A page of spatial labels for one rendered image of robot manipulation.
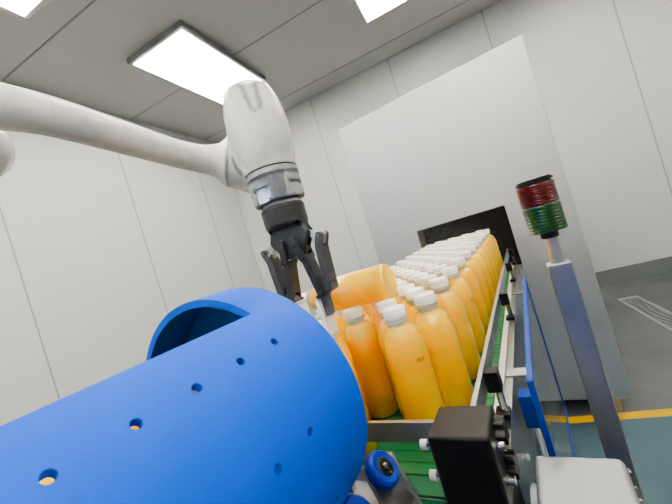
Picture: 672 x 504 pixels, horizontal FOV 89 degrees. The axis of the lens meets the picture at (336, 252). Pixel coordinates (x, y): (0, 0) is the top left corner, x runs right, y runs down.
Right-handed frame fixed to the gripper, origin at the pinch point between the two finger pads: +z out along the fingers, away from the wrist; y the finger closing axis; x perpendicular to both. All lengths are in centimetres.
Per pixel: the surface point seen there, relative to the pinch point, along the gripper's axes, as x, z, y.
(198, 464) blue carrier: -35.4, -0.3, 14.4
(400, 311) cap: 5.7, 2.7, 12.8
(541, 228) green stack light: 23.4, -3.2, 36.0
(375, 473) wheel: -13.5, 16.8, 11.5
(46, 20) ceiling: 89, -226, -213
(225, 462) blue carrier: -33.9, 0.6, 14.7
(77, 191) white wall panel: 123, -134, -308
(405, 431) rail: -4.4, 17.3, 12.3
